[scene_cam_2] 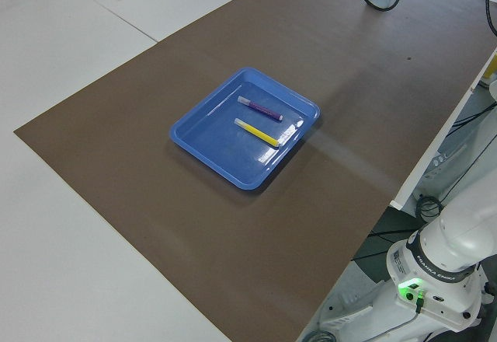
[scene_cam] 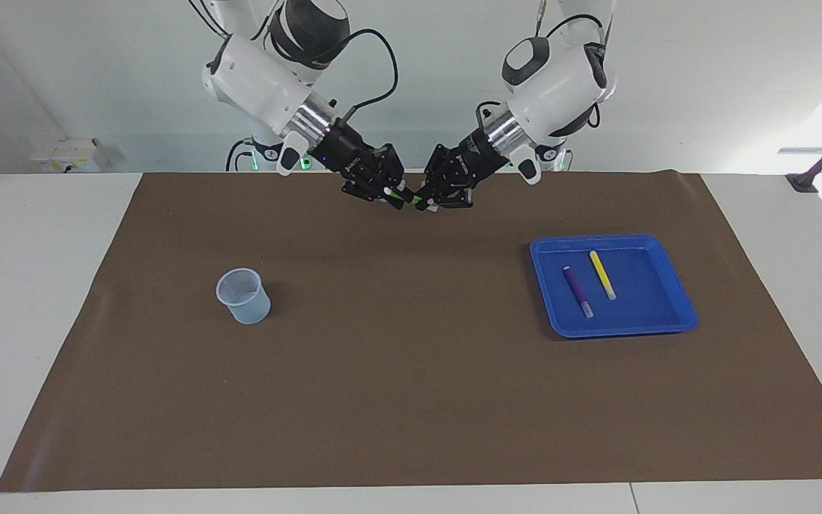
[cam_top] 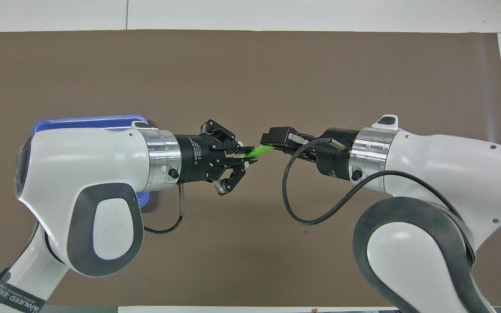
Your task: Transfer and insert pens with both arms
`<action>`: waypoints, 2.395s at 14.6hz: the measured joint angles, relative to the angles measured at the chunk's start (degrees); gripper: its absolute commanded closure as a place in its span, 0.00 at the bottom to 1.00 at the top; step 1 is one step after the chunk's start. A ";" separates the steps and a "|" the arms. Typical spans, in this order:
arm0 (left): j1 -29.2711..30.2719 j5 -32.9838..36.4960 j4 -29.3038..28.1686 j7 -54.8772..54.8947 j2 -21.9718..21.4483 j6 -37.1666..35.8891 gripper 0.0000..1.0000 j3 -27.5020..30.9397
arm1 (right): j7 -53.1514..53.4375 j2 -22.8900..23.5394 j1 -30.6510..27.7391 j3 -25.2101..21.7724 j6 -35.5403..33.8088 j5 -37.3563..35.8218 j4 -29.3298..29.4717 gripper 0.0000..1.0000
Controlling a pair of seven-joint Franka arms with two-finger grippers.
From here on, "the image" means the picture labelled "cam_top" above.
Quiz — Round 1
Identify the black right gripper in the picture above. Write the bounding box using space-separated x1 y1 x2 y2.
272 127 360 181

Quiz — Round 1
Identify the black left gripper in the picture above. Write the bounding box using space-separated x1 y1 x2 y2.
176 120 259 195

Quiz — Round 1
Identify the green marker pen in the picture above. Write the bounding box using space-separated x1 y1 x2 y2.
244 145 274 160

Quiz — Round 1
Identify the brown table mat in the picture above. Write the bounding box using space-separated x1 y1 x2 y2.
0 30 501 307

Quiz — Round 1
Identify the blue plastic tray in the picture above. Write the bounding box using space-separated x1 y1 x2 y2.
32 114 152 213

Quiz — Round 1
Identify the black right gripper camera box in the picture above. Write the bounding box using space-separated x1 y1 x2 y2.
261 126 300 149

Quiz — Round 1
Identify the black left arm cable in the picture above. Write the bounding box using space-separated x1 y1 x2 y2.
143 183 186 235

